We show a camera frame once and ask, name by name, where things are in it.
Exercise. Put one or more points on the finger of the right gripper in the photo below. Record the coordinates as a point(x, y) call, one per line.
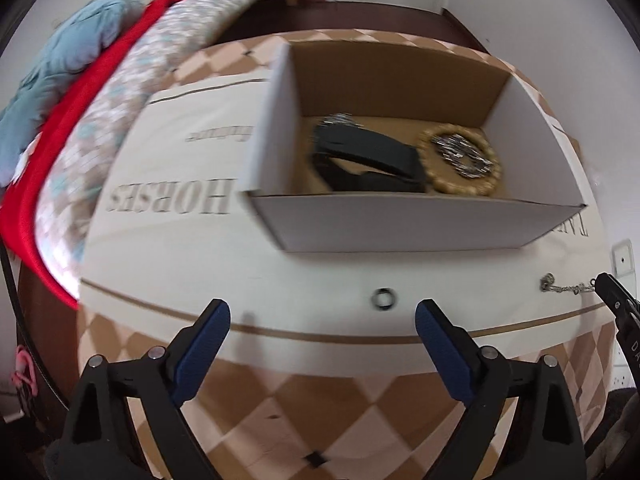
point(615, 295)

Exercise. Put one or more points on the bed with checkered sheet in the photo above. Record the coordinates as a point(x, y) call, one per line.
point(99, 119)

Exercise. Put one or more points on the blue quilt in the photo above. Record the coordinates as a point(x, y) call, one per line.
point(55, 43)

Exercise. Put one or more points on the checkered beige tablecloth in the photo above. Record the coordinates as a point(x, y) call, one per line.
point(322, 375)

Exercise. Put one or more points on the white cardboard box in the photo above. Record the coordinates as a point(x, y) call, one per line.
point(498, 174)

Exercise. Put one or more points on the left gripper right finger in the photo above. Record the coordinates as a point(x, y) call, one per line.
point(451, 349)

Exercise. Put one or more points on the silver chain cluster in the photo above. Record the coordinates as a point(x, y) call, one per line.
point(339, 119)

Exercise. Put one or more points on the black smart watch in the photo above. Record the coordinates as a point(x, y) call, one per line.
point(352, 159)

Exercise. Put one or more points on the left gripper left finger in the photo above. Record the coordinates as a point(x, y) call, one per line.
point(193, 350)

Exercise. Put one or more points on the red blanket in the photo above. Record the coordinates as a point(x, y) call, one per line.
point(18, 207)

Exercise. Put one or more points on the pink slipper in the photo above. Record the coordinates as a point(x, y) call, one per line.
point(24, 375)

